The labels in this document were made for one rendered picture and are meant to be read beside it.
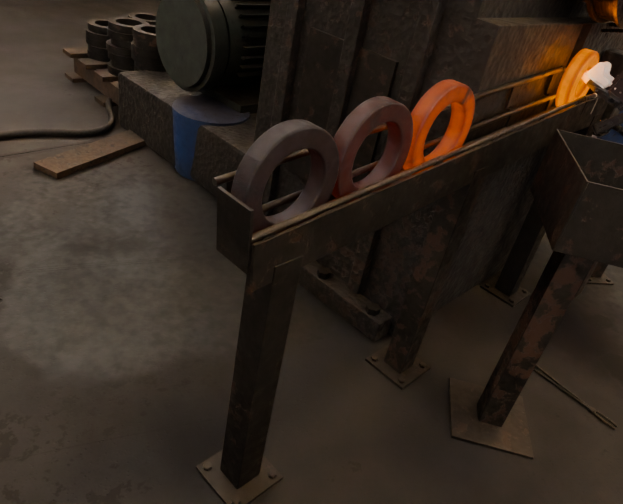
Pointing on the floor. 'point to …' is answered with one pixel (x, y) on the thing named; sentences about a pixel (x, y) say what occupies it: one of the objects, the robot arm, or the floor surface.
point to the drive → (200, 79)
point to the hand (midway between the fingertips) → (580, 73)
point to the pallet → (115, 52)
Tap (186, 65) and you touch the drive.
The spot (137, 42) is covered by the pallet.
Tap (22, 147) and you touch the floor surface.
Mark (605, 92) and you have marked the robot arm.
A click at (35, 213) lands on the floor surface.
